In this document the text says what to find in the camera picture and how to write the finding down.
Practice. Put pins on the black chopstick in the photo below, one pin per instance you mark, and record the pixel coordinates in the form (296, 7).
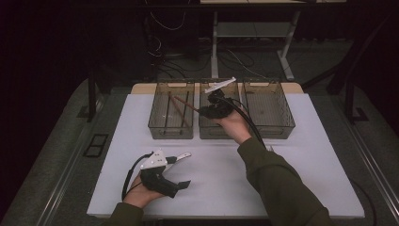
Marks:
(167, 113)
(186, 106)

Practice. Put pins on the person's left hand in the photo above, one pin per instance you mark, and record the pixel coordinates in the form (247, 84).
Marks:
(138, 196)

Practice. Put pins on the brown wooden chopstick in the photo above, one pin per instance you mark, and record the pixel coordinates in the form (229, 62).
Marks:
(186, 103)
(180, 111)

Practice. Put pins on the person's right hand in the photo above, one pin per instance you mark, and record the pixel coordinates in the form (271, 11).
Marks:
(236, 125)

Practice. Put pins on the white metal desk frame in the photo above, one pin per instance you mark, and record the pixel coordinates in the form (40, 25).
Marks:
(251, 29)

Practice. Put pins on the black metal stand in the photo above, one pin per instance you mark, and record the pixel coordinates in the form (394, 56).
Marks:
(349, 94)

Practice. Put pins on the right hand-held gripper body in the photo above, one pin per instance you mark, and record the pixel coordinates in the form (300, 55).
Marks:
(221, 109)

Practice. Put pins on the clear grey plastic bin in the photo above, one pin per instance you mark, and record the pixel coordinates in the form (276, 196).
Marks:
(219, 132)
(269, 113)
(156, 125)

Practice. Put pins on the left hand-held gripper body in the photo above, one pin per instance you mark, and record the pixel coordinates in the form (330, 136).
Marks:
(156, 182)

